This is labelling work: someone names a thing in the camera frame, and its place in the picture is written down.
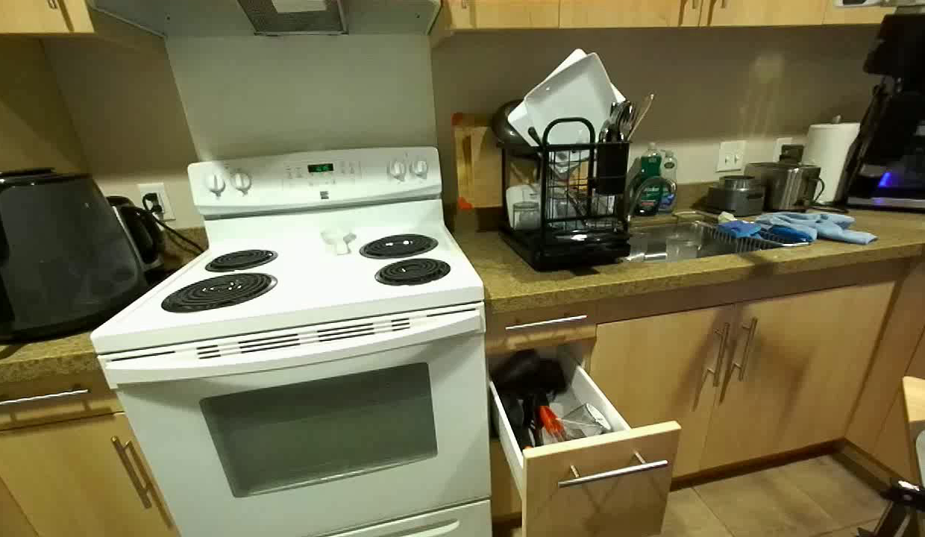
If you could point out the white mug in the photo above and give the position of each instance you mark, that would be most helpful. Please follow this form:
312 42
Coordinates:
522 206

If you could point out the wooden cutting board orange corners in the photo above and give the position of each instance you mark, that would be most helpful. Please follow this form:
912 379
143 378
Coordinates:
475 165

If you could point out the clear glass shaker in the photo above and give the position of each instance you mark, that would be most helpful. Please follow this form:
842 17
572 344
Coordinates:
337 241

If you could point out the black kitchen utensils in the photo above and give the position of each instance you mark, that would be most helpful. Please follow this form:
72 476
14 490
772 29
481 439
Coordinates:
527 384

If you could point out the white electric stove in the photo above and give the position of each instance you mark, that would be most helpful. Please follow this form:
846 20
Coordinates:
315 288

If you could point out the black utensil caddy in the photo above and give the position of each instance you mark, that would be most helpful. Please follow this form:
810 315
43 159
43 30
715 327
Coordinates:
613 169

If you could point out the green dish soap bottle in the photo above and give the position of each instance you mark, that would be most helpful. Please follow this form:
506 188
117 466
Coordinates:
654 188

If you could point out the wooden cabinet door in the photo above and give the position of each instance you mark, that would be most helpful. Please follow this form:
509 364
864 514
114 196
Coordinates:
651 367
810 358
64 487

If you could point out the utensils in caddy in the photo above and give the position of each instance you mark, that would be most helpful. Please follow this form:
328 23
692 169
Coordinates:
621 121

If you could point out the stainless steel sink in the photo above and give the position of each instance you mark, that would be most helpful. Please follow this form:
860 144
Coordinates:
727 241

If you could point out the small steel pot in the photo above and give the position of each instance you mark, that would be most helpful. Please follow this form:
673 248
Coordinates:
742 196

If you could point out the black electric kettle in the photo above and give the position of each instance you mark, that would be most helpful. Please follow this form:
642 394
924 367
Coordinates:
139 235

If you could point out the steel kettle pot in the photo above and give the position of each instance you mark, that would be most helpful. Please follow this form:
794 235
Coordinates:
791 187

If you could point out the white paper towel roll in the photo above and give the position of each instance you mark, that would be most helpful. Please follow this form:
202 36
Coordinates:
831 159

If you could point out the black toaster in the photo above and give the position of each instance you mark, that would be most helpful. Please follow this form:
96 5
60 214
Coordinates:
55 254

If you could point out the black coffee machine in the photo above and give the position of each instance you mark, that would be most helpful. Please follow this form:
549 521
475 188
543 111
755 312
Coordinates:
906 129

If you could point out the wooden wall cabinet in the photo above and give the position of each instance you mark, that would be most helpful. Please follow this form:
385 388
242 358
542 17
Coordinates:
621 14
32 14

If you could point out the dark wall outlet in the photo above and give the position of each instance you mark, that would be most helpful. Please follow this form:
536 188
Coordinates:
791 154

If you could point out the wooden chair black frame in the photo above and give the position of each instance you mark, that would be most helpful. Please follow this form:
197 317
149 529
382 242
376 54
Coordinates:
924 399

